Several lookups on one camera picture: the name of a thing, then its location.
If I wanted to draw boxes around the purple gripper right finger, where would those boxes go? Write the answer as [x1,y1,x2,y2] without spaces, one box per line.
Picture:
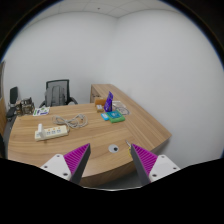
[130,144,180,186]

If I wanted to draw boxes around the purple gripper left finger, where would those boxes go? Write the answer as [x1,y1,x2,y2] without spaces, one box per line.
[41,144,91,184]

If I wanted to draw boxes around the white charger plug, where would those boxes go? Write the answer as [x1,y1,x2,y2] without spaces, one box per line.
[38,123,45,139]

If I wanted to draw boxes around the white power strip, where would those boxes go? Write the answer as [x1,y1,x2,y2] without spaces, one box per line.
[34,125,68,141]

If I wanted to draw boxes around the blue small box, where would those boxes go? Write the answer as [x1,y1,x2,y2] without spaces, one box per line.
[101,113,109,121]

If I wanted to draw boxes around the white green leaflet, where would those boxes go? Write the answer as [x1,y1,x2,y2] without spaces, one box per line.
[33,107,50,117]

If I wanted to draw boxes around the green box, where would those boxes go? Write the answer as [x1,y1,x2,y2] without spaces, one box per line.
[107,111,125,123]

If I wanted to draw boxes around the orange cardboard box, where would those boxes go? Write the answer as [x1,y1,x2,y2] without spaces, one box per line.
[94,97,106,106]

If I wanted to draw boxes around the clear plastic bag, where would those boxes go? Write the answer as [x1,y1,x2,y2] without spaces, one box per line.
[112,101,130,115]

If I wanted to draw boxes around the dark electronics box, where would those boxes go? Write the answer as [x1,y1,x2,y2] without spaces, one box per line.
[15,98,35,116]

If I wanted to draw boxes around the wooden side cabinet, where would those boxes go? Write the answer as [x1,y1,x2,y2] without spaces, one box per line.
[90,84,114,103]

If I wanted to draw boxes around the black mesh office chair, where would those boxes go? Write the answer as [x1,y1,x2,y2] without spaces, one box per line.
[40,79,77,107]

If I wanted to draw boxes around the black chair at left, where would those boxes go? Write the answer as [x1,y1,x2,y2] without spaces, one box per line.
[9,86,18,105]

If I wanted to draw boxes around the yellow handled small tool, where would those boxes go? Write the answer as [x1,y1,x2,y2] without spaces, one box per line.
[125,140,132,157]

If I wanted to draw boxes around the grey cable grommet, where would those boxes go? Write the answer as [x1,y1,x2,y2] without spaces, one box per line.
[108,144,119,153]

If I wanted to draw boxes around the grey power strip cable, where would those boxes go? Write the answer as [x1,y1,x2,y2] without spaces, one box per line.
[51,113,89,130]

